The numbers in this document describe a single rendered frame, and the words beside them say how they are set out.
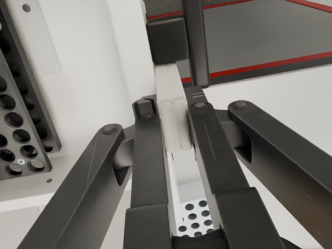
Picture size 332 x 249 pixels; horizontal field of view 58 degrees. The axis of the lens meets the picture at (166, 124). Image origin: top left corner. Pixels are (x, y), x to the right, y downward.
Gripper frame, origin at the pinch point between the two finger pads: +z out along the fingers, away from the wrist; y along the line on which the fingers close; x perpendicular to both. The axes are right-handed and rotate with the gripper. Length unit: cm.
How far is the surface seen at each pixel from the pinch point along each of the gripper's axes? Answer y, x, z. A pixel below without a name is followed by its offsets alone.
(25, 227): -19.3, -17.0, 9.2
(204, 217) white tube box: 2.0, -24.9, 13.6
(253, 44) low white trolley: 16.2, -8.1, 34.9
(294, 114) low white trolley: 15.8, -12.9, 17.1
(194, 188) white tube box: 1.3, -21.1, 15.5
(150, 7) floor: -1, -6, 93
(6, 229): -19.3, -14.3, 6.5
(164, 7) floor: 4, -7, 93
